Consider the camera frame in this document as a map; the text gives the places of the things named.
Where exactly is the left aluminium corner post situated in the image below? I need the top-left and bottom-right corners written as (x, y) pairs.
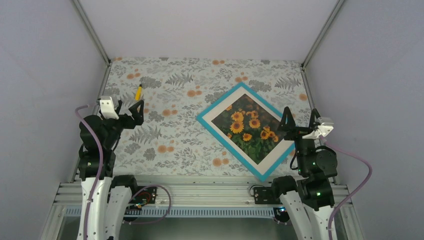
top-left (71, 0), bottom-right (111, 66)

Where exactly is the teal wooden picture frame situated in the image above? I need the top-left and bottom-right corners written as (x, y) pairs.
top-left (196, 82), bottom-right (295, 181)

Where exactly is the sunflower photo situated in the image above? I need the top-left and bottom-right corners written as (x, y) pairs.
top-left (211, 94), bottom-right (284, 164)

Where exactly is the aluminium mounting rail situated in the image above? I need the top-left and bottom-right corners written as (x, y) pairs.
top-left (52, 180), bottom-right (353, 209)

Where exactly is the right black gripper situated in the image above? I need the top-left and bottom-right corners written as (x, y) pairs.
top-left (276, 106), bottom-right (317, 175)

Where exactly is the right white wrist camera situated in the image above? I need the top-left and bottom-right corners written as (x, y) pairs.
top-left (302, 117), bottom-right (334, 140)

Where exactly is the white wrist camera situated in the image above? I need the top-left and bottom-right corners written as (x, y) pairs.
top-left (99, 95), bottom-right (119, 120)
top-left (302, 117), bottom-right (334, 140)

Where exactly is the yellow black screwdriver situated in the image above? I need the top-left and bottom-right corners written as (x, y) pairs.
top-left (134, 84), bottom-right (143, 101)

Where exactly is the right aluminium corner post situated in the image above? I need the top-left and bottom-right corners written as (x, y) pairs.
top-left (301, 0), bottom-right (345, 71)

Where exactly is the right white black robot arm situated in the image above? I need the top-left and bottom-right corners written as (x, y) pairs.
top-left (270, 106), bottom-right (338, 240)

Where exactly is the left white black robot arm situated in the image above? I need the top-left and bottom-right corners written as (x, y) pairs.
top-left (75, 96), bottom-right (144, 240)

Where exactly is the grey slotted cable duct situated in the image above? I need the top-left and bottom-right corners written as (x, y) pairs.
top-left (64, 206), bottom-right (282, 219)

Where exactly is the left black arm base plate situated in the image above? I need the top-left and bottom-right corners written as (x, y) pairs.
top-left (127, 186), bottom-right (157, 210)

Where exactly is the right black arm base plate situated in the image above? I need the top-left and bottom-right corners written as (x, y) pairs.
top-left (248, 184), bottom-right (282, 205)

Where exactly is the floral patterned table mat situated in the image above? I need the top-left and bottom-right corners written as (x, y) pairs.
top-left (103, 57), bottom-right (311, 177)

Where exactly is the aluminium corner post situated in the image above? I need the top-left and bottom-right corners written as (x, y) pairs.
top-left (71, 0), bottom-right (111, 66)
top-left (301, 0), bottom-right (345, 71)

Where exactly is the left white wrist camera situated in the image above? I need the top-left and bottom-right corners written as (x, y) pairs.
top-left (99, 95), bottom-right (119, 120)

